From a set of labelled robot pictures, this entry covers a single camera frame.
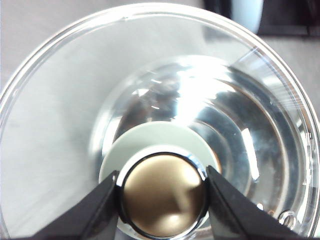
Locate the blue plate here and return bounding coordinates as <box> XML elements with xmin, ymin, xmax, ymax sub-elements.
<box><xmin>231</xmin><ymin>0</ymin><xmax>264</xmax><ymax>34</ymax></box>

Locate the glass steamer lid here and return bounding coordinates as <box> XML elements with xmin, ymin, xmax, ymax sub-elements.
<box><xmin>0</xmin><ymin>3</ymin><xmax>319</xmax><ymax>240</ymax></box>

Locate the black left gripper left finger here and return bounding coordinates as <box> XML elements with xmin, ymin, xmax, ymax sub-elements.
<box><xmin>8</xmin><ymin>170</ymin><xmax>121</xmax><ymax>240</ymax></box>

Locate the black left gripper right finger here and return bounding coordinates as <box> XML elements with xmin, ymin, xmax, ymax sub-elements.
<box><xmin>206</xmin><ymin>165</ymin><xmax>305</xmax><ymax>240</ymax></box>

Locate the black dish rack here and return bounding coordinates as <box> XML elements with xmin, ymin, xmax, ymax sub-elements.
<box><xmin>204</xmin><ymin>0</ymin><xmax>320</xmax><ymax>36</ymax></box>

